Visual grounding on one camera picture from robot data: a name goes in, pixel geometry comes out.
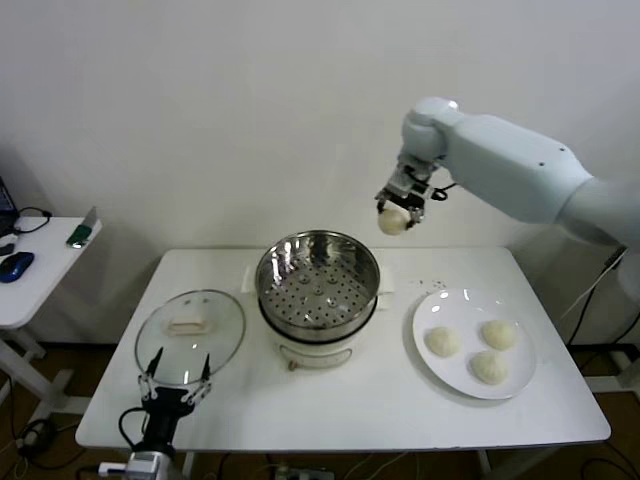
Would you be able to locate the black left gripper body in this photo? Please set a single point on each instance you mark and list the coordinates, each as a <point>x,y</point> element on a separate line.
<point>165,405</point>

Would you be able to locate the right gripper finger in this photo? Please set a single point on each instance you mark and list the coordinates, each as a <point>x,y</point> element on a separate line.
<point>417,214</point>
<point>385,196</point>

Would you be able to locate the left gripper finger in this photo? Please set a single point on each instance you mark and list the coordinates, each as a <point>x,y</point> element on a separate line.
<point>149,385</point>
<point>205,367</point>

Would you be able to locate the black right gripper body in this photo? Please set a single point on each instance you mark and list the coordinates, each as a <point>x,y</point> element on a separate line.
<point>412,192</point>

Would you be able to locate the white steamed baozi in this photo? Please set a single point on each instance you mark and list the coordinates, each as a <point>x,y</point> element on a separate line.
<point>489,367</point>
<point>392,222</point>
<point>499,335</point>
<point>442,342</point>

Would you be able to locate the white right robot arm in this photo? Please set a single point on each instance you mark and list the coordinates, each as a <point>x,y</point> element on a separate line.
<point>500,160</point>

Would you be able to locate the steel steamer basket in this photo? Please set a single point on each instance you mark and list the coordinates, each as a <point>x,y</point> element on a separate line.
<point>320,300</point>

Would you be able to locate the white round plate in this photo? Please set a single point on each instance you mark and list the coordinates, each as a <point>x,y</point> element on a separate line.
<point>460,310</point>

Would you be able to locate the white electric cooker base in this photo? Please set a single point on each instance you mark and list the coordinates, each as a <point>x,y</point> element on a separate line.
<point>320,352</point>

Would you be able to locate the white floor power strip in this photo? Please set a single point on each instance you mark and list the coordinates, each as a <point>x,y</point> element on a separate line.
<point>305,472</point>

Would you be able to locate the white side table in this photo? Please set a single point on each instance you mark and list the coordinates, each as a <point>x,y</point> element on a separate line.
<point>45,270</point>

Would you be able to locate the green white handheld device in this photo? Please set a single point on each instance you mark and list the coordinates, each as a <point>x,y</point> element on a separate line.
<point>79,237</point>

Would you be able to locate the blue computer mouse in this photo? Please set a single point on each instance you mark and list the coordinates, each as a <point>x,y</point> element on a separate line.
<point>15,267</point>

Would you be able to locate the small black white device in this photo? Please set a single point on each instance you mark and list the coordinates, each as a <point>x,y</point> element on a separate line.
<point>7,247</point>

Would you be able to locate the black rectangular bar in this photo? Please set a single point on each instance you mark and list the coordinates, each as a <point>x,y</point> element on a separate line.
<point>614,256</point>

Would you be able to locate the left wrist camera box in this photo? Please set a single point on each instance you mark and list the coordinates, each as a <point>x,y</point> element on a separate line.
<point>147,467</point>

